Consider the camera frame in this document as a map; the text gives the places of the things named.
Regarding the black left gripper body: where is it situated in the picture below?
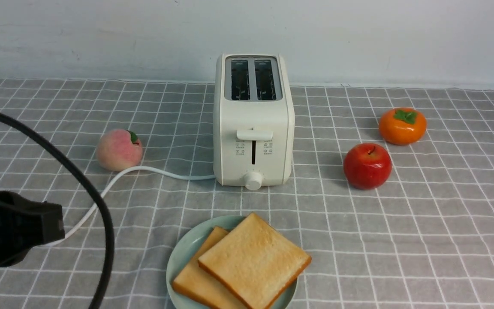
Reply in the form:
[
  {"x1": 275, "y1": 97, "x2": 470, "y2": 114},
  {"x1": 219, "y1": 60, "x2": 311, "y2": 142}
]
[{"x1": 0, "y1": 191, "x2": 65, "y2": 267}]

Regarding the toasted bread slice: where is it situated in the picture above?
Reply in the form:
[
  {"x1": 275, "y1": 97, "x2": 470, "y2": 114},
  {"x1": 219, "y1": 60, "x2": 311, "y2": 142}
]
[
  {"x1": 198, "y1": 212, "x2": 312, "y2": 309},
  {"x1": 172, "y1": 226, "x2": 246, "y2": 309}
]

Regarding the pink peach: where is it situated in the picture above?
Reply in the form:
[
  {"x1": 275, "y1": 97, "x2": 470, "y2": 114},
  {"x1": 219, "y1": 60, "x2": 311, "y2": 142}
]
[{"x1": 96, "y1": 129, "x2": 144, "y2": 172}]

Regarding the light green plate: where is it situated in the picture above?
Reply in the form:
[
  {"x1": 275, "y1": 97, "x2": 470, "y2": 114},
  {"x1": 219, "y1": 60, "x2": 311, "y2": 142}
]
[{"x1": 166, "y1": 215, "x2": 298, "y2": 309}]

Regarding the white toaster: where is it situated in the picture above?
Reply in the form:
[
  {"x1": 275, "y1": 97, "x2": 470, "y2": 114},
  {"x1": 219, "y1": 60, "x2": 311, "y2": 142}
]
[{"x1": 212, "y1": 54, "x2": 295, "y2": 191}]

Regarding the red apple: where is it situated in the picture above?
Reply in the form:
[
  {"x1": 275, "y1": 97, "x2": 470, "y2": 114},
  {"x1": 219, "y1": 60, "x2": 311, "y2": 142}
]
[{"x1": 343, "y1": 143, "x2": 392, "y2": 190}]

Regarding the grey checked tablecloth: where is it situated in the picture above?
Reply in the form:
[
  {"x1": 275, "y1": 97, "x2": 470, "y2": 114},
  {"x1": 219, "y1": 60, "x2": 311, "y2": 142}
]
[{"x1": 0, "y1": 79, "x2": 494, "y2": 309}]

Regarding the orange persimmon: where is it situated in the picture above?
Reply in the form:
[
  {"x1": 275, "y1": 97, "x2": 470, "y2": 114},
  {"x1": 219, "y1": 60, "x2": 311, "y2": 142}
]
[{"x1": 379, "y1": 108, "x2": 427, "y2": 146}]

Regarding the white power cable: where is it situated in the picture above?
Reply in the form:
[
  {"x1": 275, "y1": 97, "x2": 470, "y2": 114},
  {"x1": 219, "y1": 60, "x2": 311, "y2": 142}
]
[{"x1": 41, "y1": 165, "x2": 217, "y2": 248}]

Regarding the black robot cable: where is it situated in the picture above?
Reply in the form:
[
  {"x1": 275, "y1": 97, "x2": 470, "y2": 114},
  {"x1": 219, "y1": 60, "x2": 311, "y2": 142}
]
[{"x1": 0, "y1": 106, "x2": 115, "y2": 309}]

